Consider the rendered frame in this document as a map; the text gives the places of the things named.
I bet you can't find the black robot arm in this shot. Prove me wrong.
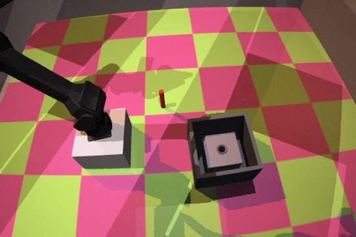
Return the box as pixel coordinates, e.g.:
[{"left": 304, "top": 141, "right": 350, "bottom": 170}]
[{"left": 0, "top": 32, "right": 112, "bottom": 142}]

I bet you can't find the red peg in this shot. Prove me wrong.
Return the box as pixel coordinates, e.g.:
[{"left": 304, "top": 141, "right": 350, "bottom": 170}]
[{"left": 159, "top": 89, "right": 166, "bottom": 108}]

